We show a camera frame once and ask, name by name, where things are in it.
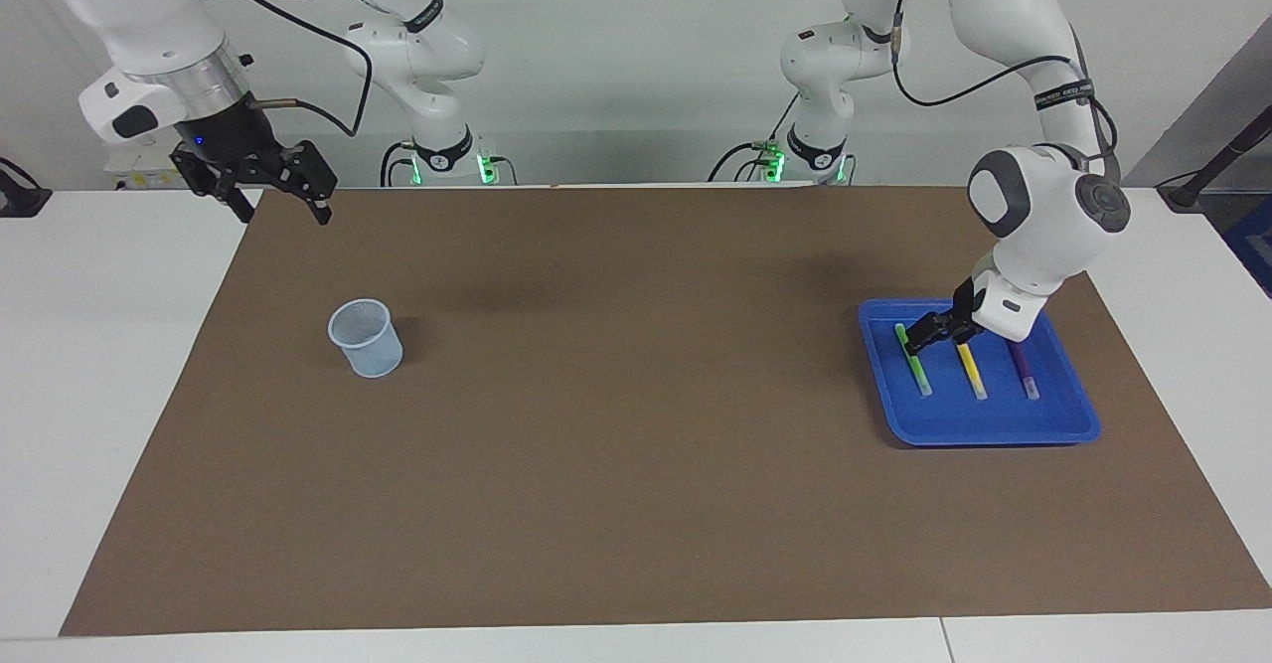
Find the yellow pen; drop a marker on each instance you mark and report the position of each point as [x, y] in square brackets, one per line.
[972, 373]

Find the black stand pole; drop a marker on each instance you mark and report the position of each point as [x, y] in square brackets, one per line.
[1217, 161]

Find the black table clamp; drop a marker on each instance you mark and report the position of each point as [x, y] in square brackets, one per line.
[20, 201]

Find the pale blue mesh cup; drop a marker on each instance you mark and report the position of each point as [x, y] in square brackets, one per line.
[368, 345]

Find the white power box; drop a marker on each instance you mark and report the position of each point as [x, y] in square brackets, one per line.
[144, 181]

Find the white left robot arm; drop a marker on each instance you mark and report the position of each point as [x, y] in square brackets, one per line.
[1033, 216]

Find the blue crate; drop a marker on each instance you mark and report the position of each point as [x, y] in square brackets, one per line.
[1254, 246]

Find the blue plastic tray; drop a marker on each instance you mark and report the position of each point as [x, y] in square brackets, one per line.
[984, 419]

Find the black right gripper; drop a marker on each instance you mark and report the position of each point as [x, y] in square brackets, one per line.
[234, 141]

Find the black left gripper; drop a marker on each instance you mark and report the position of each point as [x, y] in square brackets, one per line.
[966, 305]

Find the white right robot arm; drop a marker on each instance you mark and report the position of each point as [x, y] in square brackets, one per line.
[129, 7]

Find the brown table mat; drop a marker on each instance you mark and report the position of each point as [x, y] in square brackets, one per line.
[636, 464]

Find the green pen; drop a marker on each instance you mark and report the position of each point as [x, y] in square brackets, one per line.
[920, 375]

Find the purple pen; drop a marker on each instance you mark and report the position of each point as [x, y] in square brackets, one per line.
[1026, 375]

